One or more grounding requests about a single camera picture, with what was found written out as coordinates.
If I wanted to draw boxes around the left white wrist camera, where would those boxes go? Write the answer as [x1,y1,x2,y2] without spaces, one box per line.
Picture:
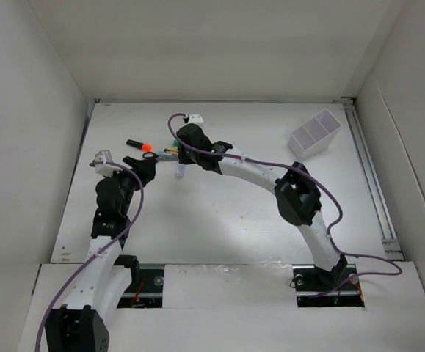
[93,150,114,177]

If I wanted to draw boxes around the black handled scissors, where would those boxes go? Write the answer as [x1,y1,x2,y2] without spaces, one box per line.
[142,152,178,161]

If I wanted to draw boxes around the white three-compartment container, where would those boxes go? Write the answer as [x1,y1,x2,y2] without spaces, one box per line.
[287,109,341,160]

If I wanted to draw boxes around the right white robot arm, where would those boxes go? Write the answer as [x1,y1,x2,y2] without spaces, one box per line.
[176,123,347,290]

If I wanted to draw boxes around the yellow black utility knife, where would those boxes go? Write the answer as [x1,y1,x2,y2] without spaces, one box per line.
[164,148,179,155]

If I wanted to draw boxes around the orange highlighter marker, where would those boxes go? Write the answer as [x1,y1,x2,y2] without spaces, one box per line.
[126,139,152,153]

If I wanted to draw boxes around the aluminium side rail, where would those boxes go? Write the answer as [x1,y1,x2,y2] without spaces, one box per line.
[341,98,404,262]

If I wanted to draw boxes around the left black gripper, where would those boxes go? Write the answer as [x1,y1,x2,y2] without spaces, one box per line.
[103,158,154,216]

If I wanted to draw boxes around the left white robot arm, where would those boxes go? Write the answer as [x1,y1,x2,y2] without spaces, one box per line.
[35,150,157,351]

